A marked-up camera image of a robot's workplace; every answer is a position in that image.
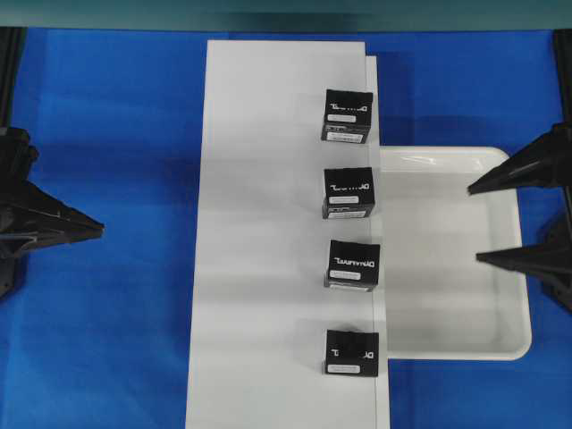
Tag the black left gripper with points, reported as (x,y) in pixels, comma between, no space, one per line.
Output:
(17,158)

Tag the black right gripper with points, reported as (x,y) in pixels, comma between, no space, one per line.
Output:
(558,214)

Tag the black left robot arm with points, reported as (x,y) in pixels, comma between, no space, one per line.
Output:
(30,218)

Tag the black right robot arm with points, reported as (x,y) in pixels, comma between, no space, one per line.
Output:
(561,42)

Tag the white plastic tray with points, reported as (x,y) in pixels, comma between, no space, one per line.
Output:
(441,302)

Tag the black dynamixel box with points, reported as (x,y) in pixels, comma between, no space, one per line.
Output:
(351,353)
(347,116)
(348,193)
(353,266)

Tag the black Dynamixel box farthest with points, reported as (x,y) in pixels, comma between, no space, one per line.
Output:
(347,116)

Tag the black Dynamixel box nearest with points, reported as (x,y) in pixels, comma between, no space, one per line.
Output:
(351,353)

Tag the white foam base block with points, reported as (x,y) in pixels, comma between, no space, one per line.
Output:
(260,309)

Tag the blue table mat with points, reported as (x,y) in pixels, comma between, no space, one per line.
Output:
(97,335)

